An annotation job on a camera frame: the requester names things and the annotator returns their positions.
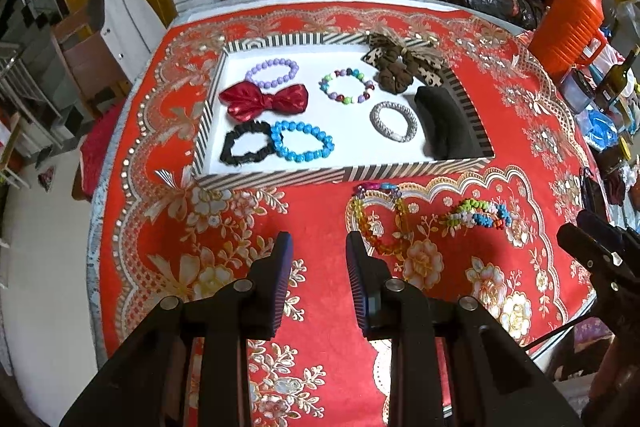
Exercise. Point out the black scrunchie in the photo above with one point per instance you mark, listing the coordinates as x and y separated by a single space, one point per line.
252 156

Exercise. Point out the dark glass bottle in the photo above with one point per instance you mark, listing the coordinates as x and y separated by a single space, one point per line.
615 81

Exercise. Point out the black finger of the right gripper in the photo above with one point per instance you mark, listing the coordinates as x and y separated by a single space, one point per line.
612 237
608 272

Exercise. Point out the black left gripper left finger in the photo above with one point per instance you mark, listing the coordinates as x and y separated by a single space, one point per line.
270 277

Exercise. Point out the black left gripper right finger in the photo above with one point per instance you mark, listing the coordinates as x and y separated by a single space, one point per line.
367 276

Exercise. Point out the red cushioned stool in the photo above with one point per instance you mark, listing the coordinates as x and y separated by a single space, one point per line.
92 153

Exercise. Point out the black hair clip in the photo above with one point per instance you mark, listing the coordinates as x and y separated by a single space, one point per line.
444 125

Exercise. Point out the blue plastic bag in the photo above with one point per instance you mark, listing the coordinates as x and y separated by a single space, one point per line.
598 129

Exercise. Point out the leopard brown hair bow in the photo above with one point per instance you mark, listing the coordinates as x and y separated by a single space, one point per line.
401 61

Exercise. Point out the red floral tablecloth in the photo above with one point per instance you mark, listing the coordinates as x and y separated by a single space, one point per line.
156 231

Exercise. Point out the orange water jug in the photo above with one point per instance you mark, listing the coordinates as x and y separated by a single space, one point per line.
568 36

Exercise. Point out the striped white tray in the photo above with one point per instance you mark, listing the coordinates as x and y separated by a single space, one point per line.
360 154

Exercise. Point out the red satin bow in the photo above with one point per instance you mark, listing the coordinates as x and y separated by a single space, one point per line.
245 101

